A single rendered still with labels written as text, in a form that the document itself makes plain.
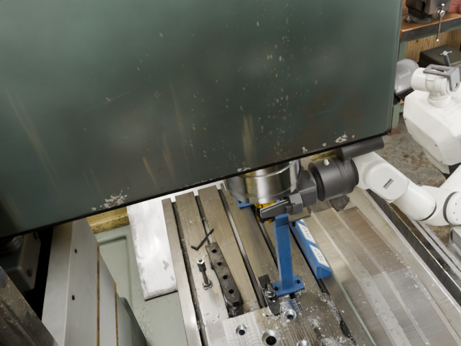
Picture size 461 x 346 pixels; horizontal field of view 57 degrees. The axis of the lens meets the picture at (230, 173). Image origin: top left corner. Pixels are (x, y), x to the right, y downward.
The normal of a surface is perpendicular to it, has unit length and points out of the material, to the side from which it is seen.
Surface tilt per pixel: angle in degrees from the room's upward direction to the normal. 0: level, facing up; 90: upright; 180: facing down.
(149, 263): 24
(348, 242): 8
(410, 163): 0
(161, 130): 90
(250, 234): 0
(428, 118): 68
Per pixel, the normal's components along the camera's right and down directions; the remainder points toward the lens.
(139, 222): -0.03, -0.47
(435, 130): -0.94, -0.04
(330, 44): 0.24, 0.57
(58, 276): -0.15, -0.78
